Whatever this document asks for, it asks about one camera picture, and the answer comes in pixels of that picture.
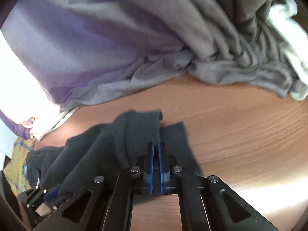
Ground white sheer curtain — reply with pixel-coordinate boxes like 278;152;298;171
1;34;78;140

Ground white cloth by curtain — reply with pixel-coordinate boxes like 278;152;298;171
267;0;307;101

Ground yellow blue woven scarf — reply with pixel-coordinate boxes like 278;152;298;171
4;137;36;196

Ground dark navy pants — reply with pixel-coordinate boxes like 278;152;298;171
26;110;203;207

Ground purple grey curtain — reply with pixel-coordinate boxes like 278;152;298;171
0;0;308;140

